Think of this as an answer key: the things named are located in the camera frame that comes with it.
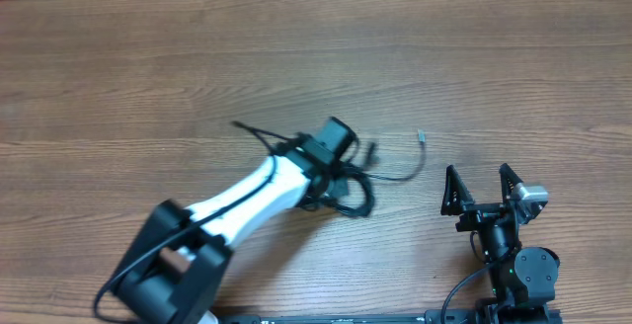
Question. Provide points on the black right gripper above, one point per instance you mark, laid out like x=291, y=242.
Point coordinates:
x=457, y=201

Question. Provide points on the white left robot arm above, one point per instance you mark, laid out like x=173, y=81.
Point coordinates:
x=172, y=270

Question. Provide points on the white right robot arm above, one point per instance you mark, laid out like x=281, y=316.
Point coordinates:
x=522, y=278

